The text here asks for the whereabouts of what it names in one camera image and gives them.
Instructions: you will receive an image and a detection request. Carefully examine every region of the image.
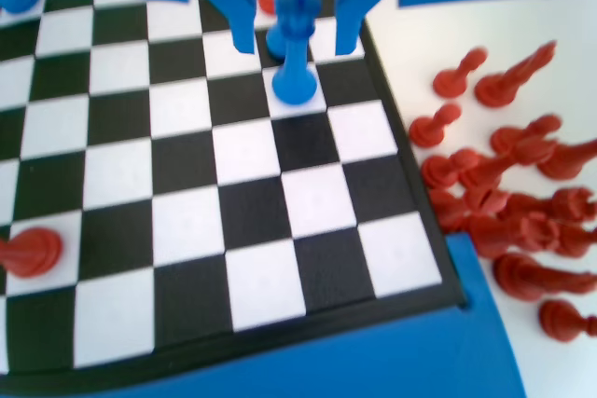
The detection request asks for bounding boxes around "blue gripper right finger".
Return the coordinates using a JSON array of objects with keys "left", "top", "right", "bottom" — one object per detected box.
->
[{"left": 333, "top": 0, "right": 403, "bottom": 57}]

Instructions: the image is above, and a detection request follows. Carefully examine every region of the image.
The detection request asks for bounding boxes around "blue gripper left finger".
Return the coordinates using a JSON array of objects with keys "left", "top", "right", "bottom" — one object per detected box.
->
[{"left": 204, "top": 0, "right": 259, "bottom": 55}]

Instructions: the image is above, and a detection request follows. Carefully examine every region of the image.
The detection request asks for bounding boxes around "blue chess king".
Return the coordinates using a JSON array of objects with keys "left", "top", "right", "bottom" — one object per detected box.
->
[{"left": 271, "top": 0, "right": 323, "bottom": 108}]

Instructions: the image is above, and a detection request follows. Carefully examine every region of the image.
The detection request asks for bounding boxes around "tall red chess piece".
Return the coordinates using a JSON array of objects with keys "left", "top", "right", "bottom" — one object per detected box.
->
[
  {"left": 535, "top": 138, "right": 597, "bottom": 182},
  {"left": 501, "top": 186, "right": 597, "bottom": 226}
]

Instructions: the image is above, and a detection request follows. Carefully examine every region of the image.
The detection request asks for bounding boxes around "large red chess piece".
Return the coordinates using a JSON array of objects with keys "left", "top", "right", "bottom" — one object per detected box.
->
[{"left": 473, "top": 39, "right": 559, "bottom": 109}]

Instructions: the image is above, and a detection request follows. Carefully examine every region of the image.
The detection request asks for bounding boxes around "red chess bishop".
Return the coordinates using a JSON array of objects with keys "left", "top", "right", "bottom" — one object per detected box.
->
[{"left": 459, "top": 148, "right": 542, "bottom": 194}]

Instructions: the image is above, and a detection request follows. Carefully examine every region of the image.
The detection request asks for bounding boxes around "black and white chessboard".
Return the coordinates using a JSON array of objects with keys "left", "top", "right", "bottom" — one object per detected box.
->
[{"left": 0, "top": 0, "right": 467, "bottom": 376}]

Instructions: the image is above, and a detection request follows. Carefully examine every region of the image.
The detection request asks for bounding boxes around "blue base plate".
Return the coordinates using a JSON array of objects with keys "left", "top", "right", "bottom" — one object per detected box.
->
[{"left": 0, "top": 232, "right": 528, "bottom": 398}]

